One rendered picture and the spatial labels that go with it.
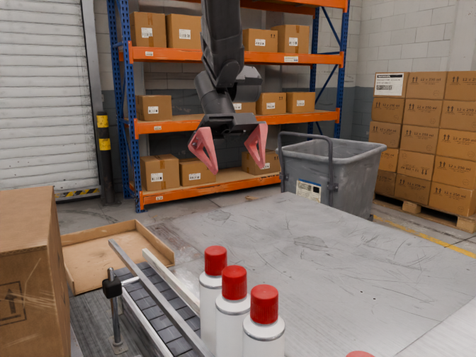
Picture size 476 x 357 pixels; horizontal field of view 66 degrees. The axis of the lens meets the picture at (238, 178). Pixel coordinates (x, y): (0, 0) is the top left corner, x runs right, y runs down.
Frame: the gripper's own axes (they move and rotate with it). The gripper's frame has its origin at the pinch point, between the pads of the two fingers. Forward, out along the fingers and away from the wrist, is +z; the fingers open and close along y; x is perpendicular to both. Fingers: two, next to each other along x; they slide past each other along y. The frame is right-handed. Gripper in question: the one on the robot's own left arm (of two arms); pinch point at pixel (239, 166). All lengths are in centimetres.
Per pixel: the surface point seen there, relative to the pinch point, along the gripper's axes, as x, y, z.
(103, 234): 68, -14, -12
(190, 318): 20.4, -8.9, 21.5
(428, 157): 143, 294, -51
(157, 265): 31.6, -9.6, 8.1
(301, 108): 247, 274, -180
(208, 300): 0.2, -12.4, 20.4
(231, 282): -8.5, -12.2, 19.6
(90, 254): 60, -20, -5
